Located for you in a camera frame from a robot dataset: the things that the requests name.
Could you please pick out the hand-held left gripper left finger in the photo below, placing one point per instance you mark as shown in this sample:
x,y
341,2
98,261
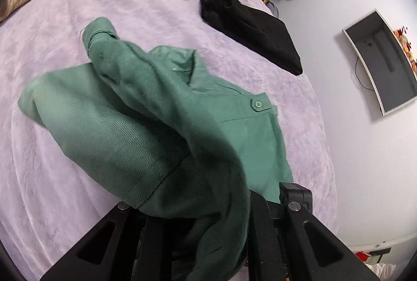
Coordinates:
x,y
107,235

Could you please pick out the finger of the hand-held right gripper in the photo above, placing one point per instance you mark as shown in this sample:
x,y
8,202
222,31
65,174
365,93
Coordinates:
x,y
296,191

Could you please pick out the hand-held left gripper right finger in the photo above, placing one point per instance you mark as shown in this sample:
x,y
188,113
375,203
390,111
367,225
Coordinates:
x,y
264,235

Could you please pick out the green work jacket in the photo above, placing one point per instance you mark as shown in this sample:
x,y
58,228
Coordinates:
x,y
130,137

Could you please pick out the red box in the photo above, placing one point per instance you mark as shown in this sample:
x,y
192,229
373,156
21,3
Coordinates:
x,y
361,256

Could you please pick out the black power strip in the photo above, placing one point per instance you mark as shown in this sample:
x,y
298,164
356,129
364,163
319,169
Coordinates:
x,y
379,251

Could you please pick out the black folded garment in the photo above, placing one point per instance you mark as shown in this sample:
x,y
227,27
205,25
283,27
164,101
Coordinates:
x,y
254,30

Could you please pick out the orange artificial flowers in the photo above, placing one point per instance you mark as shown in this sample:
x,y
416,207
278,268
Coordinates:
x,y
407,43

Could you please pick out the wall-mounted television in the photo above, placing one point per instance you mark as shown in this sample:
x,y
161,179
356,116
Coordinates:
x,y
381,63

